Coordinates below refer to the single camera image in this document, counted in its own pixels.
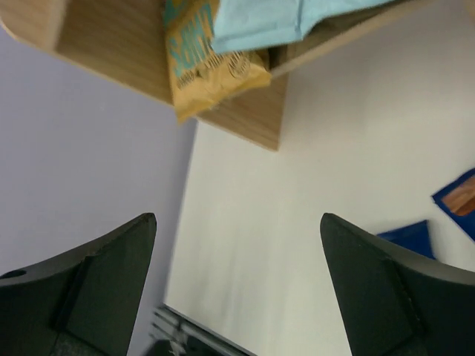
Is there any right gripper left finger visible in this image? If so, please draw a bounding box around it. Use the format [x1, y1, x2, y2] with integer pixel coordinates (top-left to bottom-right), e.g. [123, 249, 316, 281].
[1, 213, 157, 355]

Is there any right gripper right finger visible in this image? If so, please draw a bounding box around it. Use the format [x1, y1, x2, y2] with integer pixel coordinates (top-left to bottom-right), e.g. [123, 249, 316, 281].
[320, 213, 474, 355]

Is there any large yellow kettle chips bag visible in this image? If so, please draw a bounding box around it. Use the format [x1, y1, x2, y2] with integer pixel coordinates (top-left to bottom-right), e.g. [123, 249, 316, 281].
[163, 1, 272, 123]

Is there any light blue cassava chips bag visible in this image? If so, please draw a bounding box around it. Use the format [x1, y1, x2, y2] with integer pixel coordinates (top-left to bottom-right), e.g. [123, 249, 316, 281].
[212, 0, 387, 53]

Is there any middle blue Burts chips bag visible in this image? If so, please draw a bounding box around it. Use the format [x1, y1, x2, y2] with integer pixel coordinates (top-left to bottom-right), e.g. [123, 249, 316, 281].
[378, 220, 436, 260]

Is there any blue burts chips bag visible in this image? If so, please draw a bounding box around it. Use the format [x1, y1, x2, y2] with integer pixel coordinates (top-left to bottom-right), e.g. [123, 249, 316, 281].
[378, 220, 436, 260]
[432, 168, 475, 240]

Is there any right blue Burts chips bag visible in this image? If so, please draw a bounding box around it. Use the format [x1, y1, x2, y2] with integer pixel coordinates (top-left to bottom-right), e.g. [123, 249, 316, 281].
[432, 168, 475, 240]

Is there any wooden two-tier shelf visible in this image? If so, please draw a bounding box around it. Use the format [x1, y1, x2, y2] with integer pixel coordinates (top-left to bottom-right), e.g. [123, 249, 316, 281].
[0, 0, 435, 153]

